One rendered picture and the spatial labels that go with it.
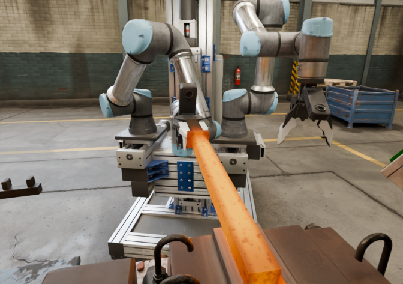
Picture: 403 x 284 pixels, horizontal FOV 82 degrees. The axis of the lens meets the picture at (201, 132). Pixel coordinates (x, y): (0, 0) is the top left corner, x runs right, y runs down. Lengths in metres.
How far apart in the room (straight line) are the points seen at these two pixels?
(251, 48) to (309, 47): 0.16
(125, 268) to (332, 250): 0.22
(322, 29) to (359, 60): 9.02
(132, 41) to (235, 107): 0.56
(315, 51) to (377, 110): 4.73
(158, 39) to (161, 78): 6.41
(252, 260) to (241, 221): 0.05
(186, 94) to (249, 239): 0.43
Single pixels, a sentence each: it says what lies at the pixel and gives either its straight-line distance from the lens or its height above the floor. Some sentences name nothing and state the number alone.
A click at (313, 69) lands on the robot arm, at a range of 0.71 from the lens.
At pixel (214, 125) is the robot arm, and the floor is 0.95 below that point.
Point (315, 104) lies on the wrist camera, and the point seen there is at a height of 1.07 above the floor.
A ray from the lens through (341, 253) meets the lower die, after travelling 0.32.
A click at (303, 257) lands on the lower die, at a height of 0.99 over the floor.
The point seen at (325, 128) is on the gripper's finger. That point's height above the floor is 1.00.
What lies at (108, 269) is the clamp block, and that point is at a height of 0.98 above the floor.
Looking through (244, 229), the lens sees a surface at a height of 1.01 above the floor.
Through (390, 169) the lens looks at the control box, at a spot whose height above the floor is 0.97.
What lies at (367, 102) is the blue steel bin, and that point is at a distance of 5.28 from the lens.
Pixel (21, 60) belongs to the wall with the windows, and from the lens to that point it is 8.26.
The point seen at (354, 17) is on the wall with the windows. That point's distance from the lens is 9.53.
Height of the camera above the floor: 1.17
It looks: 17 degrees down
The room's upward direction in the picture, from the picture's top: straight up
